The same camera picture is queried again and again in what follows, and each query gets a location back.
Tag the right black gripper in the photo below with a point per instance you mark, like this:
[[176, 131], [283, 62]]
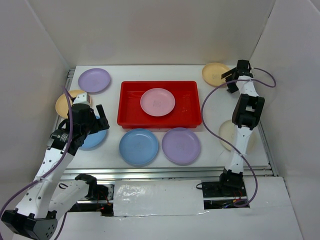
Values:
[[232, 71]]

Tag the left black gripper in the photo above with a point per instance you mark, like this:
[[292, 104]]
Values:
[[102, 122]]

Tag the orange plate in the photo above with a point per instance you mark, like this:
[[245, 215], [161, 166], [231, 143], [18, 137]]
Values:
[[212, 73], [61, 105]]

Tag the pink plate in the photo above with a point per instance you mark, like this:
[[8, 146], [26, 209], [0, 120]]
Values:
[[157, 102]]

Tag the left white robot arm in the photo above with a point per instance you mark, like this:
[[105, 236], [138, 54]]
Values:
[[36, 216]]

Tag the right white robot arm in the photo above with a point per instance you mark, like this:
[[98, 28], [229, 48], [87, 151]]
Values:
[[245, 118]]

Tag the red plastic bin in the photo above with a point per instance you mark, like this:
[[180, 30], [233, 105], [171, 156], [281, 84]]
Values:
[[186, 112]]

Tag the blue plate left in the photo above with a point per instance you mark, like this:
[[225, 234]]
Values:
[[93, 140]]

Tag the blue plate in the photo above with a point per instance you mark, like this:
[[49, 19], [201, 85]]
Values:
[[138, 147], [93, 140]]

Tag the blue plate front centre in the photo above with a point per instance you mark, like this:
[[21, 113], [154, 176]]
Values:
[[138, 147]]

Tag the purple plate back left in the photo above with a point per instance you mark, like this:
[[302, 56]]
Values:
[[94, 80]]

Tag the purple plate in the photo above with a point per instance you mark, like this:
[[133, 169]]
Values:
[[94, 80], [181, 146]]

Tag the cream plate right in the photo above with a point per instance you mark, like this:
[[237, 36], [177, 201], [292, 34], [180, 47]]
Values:
[[227, 132]]

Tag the purple plate front centre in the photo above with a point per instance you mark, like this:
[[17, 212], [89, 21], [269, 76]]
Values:
[[181, 146]]

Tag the white foil cover panel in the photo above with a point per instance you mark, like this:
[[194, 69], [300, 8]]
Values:
[[157, 198]]

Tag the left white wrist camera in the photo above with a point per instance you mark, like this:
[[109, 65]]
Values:
[[82, 98]]

